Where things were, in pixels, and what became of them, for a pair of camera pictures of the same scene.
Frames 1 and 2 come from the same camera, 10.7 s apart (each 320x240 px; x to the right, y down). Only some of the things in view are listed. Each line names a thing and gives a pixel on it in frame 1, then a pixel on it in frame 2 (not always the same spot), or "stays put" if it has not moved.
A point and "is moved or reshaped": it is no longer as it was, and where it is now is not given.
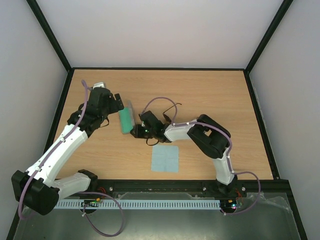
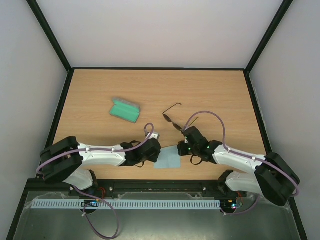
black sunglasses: x=166 y=117 stays put
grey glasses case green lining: x=127 y=118 is moved or reshaped
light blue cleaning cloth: x=165 y=158 is moved or reshaped
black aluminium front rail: x=109 y=189 stays put
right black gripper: x=139 y=129 -> x=188 y=134
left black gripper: x=114 y=108 -> x=154 y=158
